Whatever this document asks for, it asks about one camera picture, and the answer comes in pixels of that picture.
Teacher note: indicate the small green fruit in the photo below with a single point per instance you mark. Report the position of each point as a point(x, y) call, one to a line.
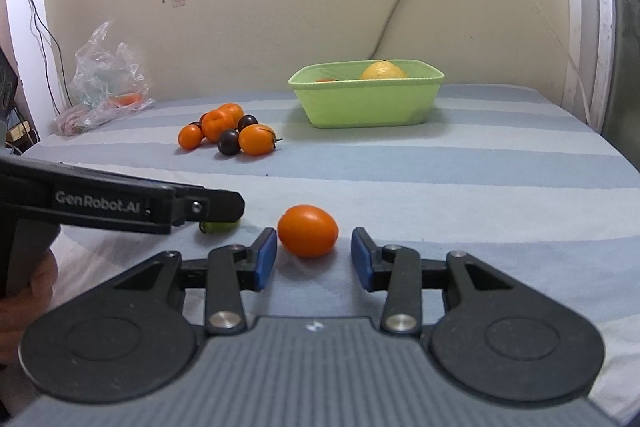
point(220, 226)

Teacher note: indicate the yellow lemon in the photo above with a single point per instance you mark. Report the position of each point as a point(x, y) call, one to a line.
point(384, 71)

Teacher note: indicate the white window frame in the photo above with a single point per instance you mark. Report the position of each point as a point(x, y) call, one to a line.
point(590, 17)

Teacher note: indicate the striped blue bed sheet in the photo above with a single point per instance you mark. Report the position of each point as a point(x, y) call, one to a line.
point(450, 187)

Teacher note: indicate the frosted patterned window glass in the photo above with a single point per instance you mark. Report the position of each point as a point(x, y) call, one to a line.
point(627, 32)

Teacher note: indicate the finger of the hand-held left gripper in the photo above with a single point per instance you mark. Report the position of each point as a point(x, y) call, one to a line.
point(217, 206)

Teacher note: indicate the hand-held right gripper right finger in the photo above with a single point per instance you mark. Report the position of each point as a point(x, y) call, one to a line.
point(361, 258)

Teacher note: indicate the green plastic basket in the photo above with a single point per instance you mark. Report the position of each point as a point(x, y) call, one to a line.
point(365, 104)

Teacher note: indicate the person's left hand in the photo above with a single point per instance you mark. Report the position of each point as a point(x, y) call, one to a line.
point(35, 287)

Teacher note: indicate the pink foam net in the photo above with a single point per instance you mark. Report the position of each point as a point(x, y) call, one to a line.
point(75, 119)

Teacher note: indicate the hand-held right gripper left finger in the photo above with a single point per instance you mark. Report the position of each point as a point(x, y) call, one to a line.
point(265, 258)

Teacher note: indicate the clear plastic bag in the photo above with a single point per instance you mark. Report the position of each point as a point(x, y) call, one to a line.
point(100, 72)

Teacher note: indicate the orange kumquat with stem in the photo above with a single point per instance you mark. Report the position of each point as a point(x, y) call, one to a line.
point(256, 140)

